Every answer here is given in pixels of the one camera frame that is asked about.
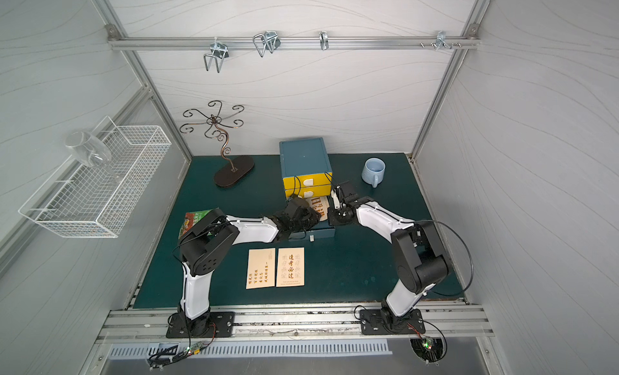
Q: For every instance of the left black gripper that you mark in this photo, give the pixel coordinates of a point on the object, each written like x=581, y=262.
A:
x=304, y=214

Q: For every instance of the beige postcard bold red characters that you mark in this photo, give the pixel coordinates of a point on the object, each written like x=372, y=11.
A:
x=320, y=205

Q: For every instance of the teal bottom drawer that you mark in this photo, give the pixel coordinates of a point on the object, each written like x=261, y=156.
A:
x=322, y=230

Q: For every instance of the yellow drawer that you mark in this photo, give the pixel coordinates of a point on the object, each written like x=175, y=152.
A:
x=308, y=182
x=308, y=192

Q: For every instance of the beige postcard large red characters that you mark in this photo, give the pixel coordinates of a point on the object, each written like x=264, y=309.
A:
x=290, y=267

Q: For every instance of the beige postcard small red text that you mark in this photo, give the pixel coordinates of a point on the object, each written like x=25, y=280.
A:
x=261, y=268

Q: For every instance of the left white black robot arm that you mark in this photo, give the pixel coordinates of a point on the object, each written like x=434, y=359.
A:
x=204, y=246

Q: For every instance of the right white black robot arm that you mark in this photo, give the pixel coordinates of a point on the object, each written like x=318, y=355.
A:
x=419, y=254

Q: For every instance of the teal drawer cabinet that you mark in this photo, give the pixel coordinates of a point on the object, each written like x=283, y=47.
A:
x=303, y=157

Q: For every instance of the light blue mug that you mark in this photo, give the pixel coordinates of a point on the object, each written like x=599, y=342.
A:
x=373, y=172

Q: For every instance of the green snack packet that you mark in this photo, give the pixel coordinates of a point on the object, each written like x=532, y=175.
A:
x=191, y=218

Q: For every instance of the round black floor port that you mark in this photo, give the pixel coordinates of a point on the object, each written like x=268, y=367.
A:
x=429, y=350

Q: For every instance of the small metal clip hook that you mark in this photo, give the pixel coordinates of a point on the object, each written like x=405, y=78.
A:
x=323, y=41

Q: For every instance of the metal double hook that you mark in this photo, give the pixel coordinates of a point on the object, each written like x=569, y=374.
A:
x=215, y=59

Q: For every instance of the white vent grille strip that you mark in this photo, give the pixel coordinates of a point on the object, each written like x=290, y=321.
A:
x=257, y=348

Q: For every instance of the clear wine glass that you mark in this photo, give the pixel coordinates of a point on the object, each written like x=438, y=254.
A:
x=90, y=151

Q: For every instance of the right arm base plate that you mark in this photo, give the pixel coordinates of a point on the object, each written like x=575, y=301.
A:
x=376, y=322

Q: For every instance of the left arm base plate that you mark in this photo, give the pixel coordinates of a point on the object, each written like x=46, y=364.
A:
x=217, y=324

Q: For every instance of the metal wire hook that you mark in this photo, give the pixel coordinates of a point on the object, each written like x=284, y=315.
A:
x=266, y=42

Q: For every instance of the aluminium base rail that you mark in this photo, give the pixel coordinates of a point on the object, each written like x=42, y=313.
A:
x=305, y=321

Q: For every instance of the metal bracket hook right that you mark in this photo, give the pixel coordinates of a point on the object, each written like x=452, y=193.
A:
x=441, y=43

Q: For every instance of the white wire basket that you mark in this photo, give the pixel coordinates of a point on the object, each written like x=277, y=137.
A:
x=95, y=200

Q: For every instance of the aluminium top rail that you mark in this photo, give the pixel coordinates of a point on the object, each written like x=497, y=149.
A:
x=289, y=43

